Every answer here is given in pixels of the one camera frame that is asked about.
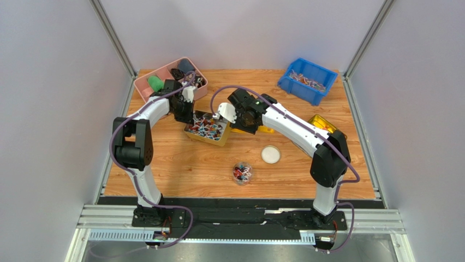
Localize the purple cable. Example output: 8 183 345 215
209 85 361 254
109 70 198 252

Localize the green rolled sock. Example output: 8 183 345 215
147 75 164 92

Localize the clear glass jar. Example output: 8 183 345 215
232 162 253 186

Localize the white jar lid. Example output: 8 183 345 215
260 145 281 164

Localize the gold tin of lollipops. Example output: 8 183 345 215
183 111 232 146

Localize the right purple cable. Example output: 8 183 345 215
209 85 361 254

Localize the blue plastic bin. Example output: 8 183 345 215
277 58 338 106

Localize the yellow plastic scoop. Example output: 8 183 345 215
228 122 275 134

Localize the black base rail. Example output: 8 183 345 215
132 198 351 240

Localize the dark blue rolled sock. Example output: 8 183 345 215
177 58 195 74

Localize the tin of gummy candies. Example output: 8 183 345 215
290 114 347 157

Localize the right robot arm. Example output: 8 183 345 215
217 88 351 224

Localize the pink compartment organizer box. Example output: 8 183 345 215
134 57 208 103

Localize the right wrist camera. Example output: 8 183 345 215
213 102 237 123

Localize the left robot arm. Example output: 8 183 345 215
109 80 196 227

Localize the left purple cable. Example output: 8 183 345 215
109 70 198 252

